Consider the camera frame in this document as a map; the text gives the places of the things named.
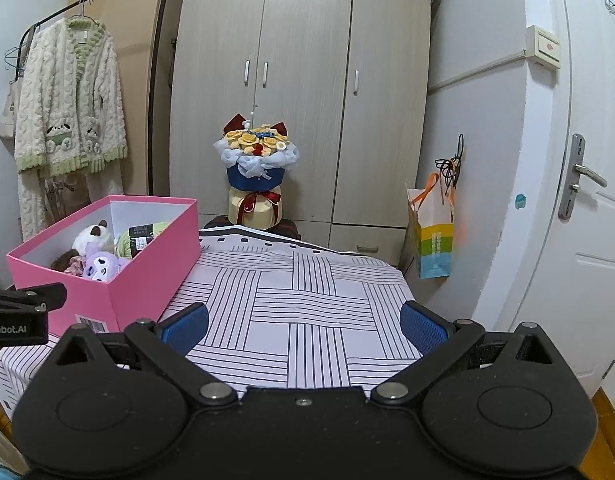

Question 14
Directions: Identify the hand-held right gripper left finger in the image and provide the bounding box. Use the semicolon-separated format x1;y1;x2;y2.
47;301;238;406

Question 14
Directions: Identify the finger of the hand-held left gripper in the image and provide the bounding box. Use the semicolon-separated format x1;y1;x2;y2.
0;282;68;313

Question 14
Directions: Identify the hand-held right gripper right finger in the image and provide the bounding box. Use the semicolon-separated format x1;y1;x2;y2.
370;300;568;406

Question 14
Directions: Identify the pink cardboard box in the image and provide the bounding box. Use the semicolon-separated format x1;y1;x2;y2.
6;195;200;336

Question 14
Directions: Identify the purple white plush toy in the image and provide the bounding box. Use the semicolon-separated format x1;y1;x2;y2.
50;220;115;273

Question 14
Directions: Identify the green yarn skein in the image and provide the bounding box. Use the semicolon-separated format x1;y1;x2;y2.
114;220;168;261

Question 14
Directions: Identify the colourful paper gift bag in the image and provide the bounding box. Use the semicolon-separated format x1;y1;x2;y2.
405;172;455;281

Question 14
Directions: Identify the dark red stool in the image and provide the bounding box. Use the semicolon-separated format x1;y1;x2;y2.
204;214;300;242

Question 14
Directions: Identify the flower bouquet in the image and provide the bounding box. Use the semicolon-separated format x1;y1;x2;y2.
213;105;300;228

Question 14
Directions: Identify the white door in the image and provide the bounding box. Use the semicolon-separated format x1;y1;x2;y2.
480;0;615;396

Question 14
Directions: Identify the canvas tote bag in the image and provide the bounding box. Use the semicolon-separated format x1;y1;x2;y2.
0;77;24;138

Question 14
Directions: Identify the white green knit cardigan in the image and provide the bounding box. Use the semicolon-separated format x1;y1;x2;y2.
13;16;129;241

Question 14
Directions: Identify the black metal clothes rack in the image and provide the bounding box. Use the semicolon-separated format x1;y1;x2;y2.
20;0;170;201

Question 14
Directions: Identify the beige wardrobe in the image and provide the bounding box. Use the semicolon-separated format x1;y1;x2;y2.
168;0;433;266

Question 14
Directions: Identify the black hanging cable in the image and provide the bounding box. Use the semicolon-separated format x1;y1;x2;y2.
435;134;465;196

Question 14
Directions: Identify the silver door handle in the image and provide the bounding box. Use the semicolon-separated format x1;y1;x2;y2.
558;133;608;220

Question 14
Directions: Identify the wire clothes hanger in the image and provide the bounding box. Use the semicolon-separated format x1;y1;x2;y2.
4;25;38;81

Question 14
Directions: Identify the beige wall switch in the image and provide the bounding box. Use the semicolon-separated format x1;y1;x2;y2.
525;25;563;71

